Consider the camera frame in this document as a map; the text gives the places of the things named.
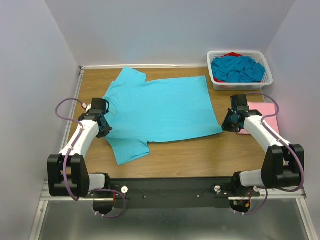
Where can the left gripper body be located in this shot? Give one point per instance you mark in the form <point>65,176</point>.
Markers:
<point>104,130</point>

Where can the white plastic laundry basket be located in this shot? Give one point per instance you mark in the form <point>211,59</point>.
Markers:
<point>256,55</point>

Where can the light blue t shirt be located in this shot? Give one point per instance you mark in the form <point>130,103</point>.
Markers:
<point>157,111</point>

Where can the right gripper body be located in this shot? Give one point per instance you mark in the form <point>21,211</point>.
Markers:
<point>228,124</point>

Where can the folded pink t shirt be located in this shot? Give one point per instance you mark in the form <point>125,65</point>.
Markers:
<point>266,109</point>

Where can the dark blue t shirt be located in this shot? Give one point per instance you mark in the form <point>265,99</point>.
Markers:
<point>237,70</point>

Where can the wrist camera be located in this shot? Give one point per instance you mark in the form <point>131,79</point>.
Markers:
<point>98,106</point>
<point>239,103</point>

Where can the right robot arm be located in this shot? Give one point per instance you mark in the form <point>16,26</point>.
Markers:
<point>283,165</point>

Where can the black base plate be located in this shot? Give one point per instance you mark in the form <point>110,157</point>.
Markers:
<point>170,193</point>

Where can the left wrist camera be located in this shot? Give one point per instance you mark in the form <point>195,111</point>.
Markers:
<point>98,106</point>

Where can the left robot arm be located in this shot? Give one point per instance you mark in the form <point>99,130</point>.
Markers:
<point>67,172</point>

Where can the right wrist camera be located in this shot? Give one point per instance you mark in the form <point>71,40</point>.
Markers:
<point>239,103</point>

